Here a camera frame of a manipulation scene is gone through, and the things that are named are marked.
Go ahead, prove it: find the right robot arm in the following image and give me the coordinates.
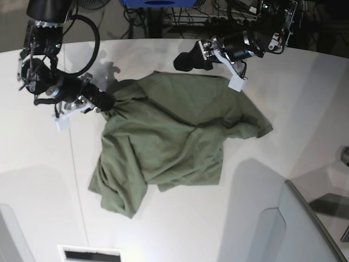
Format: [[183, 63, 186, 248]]
[[17, 1, 115, 113]]

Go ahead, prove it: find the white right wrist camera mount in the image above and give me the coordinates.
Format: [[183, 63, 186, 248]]
[[52, 102, 92, 132]]

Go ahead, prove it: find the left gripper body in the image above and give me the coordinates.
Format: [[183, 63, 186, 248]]
[[197, 31, 264, 67]]

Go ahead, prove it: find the black power strip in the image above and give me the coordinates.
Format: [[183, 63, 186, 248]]
[[204, 16, 231, 28]]

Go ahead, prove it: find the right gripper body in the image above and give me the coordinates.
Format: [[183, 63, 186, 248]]
[[34, 73, 94, 114]]

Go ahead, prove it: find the green t-shirt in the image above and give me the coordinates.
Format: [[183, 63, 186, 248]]
[[88, 72, 273, 218]]

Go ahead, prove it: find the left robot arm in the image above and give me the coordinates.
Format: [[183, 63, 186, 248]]
[[173, 1, 298, 77]]

